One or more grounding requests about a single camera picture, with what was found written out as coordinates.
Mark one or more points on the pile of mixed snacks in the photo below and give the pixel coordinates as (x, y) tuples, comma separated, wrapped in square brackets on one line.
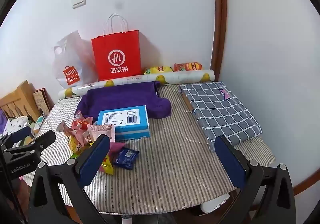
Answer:
[(75, 144)]

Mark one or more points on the rolled lemon print mat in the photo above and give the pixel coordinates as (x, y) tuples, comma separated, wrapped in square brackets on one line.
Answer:
[(180, 76)]

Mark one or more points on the white spotted cloth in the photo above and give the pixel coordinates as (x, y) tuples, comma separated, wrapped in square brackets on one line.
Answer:
[(15, 124)]

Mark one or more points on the red gold snack packet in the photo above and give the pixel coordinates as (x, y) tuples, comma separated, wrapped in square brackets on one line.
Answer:
[(81, 124)]

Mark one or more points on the pale pink snack packet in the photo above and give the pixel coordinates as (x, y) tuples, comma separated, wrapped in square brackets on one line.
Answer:
[(100, 132)]

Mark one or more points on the folded grey checked cloth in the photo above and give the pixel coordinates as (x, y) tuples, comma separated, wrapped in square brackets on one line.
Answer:
[(220, 111)]

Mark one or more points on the white plastic shopping bag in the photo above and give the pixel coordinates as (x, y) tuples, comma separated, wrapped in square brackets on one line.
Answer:
[(72, 64)]

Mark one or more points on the white light switch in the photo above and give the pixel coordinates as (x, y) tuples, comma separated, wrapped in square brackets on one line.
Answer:
[(78, 0)]

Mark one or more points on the orange chips bag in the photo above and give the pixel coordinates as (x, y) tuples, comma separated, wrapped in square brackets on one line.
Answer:
[(187, 66)]

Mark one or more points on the yellow chips bag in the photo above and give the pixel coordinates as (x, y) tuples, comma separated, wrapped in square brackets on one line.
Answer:
[(158, 69)]

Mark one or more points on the patterned cardboard box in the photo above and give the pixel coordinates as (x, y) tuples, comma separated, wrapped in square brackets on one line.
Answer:
[(42, 100)]

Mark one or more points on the purple fabric bin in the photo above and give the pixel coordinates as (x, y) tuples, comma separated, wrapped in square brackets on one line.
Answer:
[(120, 99)]

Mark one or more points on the blue tissue pack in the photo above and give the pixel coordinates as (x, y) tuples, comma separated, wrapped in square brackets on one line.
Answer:
[(120, 118)]

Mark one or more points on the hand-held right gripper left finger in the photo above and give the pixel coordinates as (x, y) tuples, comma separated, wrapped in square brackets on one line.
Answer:
[(95, 161)]

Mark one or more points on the brown cardboard board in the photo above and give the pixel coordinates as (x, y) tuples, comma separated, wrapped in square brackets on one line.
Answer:
[(187, 101)]

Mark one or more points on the brown wooden door frame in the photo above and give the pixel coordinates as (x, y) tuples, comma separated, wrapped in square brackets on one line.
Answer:
[(220, 14)]

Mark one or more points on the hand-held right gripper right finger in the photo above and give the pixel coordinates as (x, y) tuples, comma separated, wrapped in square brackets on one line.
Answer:
[(230, 161)]

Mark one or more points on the dark blue snack packet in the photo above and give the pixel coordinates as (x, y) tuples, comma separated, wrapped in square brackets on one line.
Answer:
[(125, 157)]

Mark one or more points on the purple fluffy item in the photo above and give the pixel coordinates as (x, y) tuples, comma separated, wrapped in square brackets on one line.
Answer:
[(2, 118)]

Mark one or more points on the small white teal tube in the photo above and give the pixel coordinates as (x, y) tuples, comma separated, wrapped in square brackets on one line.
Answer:
[(38, 124)]

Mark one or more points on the grey striped table cover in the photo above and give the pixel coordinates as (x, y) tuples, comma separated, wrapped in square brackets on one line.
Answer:
[(175, 164)]

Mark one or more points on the white plastic object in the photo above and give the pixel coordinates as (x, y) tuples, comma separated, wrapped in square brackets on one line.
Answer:
[(212, 204)]

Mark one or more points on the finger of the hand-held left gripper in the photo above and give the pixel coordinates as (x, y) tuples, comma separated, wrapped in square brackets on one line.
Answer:
[(41, 140), (21, 133)]

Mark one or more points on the red paper bag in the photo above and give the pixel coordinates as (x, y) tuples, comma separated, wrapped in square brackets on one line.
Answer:
[(115, 46)]

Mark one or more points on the brown wooden baseboard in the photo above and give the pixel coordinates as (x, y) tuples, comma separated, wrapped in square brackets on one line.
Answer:
[(306, 179)]

